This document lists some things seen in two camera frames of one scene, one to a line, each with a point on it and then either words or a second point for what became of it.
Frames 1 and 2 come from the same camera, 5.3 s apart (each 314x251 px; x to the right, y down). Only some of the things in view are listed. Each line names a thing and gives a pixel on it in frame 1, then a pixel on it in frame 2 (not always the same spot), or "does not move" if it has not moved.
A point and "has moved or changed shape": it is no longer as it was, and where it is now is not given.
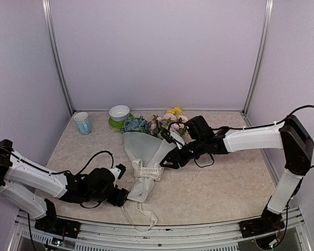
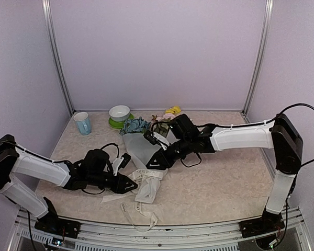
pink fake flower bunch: [158, 124] does not move
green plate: [118, 124] does not move
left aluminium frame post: [57, 52] does not move
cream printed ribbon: [154, 173] has moved or changed shape
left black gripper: [119, 199] -> [120, 184]
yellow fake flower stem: [175, 110] does not move
